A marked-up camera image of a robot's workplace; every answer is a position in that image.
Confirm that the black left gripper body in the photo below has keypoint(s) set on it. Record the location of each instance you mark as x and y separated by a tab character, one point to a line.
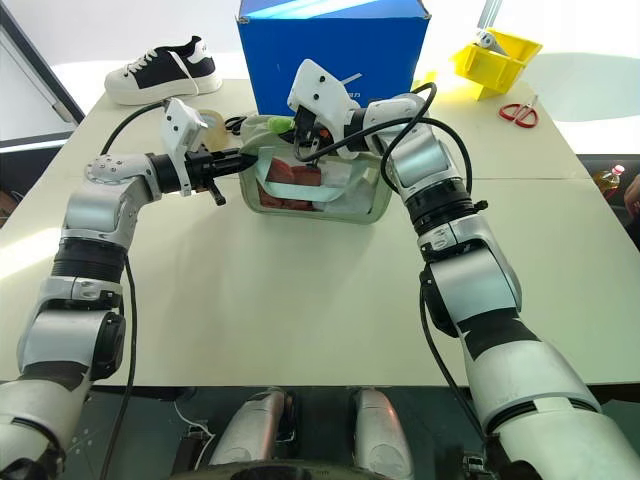
202	164

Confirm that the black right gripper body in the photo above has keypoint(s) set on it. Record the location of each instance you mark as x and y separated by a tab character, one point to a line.
307	122

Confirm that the green transparent zip pouch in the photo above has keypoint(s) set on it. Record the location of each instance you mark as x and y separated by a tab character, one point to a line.
372	200

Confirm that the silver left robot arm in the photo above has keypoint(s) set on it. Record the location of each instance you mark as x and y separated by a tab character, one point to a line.
95	225

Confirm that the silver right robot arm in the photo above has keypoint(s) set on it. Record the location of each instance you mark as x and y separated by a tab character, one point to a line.
480	280

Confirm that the red snack packet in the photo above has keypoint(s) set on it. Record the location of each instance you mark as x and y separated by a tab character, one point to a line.
285	201
295	172

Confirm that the clear tape roll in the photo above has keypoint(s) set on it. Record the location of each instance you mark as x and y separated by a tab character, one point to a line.
216	131

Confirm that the white paper packet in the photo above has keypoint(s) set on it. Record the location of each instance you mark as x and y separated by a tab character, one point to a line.
336	175

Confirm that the blue cardboard box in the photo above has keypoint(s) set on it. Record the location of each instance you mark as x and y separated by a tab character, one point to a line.
330	45

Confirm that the black and white sneaker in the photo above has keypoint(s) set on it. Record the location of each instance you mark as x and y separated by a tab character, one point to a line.
155	75

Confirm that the yellow plastic bin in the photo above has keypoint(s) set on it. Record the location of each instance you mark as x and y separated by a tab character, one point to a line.
492	67

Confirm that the white grey tool in bin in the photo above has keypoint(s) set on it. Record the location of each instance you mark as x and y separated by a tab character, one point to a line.
487	40

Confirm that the silver robot leg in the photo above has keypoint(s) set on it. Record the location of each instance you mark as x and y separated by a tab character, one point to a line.
255	430
380	430

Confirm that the yellow oil bottle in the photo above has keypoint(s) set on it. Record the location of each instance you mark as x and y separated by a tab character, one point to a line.
607	179

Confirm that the dark rounded robot waist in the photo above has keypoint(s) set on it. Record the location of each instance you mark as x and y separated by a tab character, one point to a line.
280	472

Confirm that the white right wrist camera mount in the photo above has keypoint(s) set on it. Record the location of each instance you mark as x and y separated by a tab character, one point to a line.
320	87

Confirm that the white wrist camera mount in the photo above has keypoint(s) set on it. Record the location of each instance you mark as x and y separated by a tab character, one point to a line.
320	87
180	125

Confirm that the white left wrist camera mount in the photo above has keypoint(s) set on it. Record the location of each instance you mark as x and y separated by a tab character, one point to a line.
180	125

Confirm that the dark metal frame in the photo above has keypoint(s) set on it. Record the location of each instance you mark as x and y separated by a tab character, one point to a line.
45	75

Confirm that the white metal frame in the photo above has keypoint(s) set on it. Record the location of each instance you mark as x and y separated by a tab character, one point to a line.
490	12

